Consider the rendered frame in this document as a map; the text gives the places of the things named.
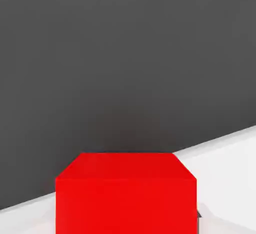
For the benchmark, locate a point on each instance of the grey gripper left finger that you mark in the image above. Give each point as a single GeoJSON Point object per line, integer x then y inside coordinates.
{"type": "Point", "coordinates": [51, 226]}

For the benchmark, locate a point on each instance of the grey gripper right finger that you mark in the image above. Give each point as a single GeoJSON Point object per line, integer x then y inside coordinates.
{"type": "Point", "coordinates": [202, 225]}

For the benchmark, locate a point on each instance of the small red cube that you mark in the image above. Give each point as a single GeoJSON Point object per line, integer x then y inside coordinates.
{"type": "Point", "coordinates": [126, 198]}

